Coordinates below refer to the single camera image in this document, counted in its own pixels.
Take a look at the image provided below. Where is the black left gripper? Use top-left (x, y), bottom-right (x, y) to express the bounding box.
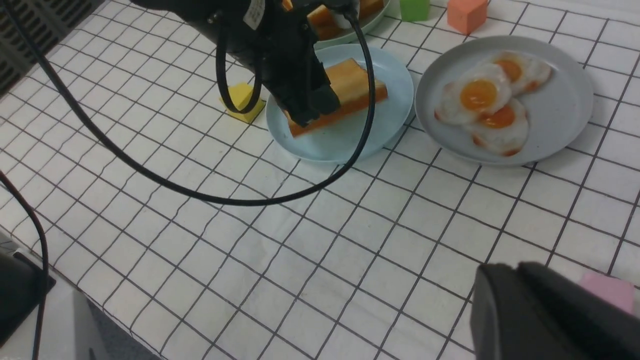
top-left (215, 0), bottom-right (361, 128)

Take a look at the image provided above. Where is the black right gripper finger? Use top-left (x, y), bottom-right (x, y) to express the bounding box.
top-left (470, 262), bottom-right (640, 360)

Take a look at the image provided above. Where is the toast slice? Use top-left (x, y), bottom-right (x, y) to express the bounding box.
top-left (285, 58), bottom-right (370, 138)
top-left (307, 0), bottom-right (390, 43)

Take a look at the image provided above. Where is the fried egg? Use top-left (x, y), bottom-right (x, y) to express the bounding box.
top-left (463, 98), bottom-right (530, 157)
top-left (488, 51), bottom-right (553, 96)
top-left (434, 63), bottom-right (512, 126)

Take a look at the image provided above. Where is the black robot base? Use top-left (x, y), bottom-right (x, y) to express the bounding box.
top-left (0, 251), bottom-right (44, 347)

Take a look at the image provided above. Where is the green plate with bread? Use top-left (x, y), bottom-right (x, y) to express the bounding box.
top-left (311, 0), bottom-right (392, 50)

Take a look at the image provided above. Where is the yellow cube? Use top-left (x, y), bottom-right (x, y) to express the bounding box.
top-left (219, 82), bottom-right (266, 125)

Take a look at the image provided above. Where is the pink cube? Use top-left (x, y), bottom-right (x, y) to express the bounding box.
top-left (578, 272), bottom-right (635, 314)

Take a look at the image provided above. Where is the light blue plate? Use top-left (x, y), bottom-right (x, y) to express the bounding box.
top-left (265, 47), bottom-right (414, 164)

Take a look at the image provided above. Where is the green cube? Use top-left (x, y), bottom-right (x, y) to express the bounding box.
top-left (398, 0), bottom-right (431, 23)

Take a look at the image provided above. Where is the white grid tablecloth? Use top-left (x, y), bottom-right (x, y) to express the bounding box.
top-left (1, 0), bottom-right (639, 360)

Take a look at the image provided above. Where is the orange cube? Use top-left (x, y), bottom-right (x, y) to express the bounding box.
top-left (446, 0), bottom-right (489, 35)

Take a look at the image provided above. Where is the grey plate with eggs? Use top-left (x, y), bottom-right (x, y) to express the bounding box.
top-left (414, 35), bottom-right (594, 167)

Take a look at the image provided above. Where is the dark slatted panel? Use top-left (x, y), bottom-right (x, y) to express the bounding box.
top-left (0, 0), bottom-right (104, 96)

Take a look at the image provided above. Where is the black cable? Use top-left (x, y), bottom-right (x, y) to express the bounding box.
top-left (0, 0), bottom-right (377, 207)

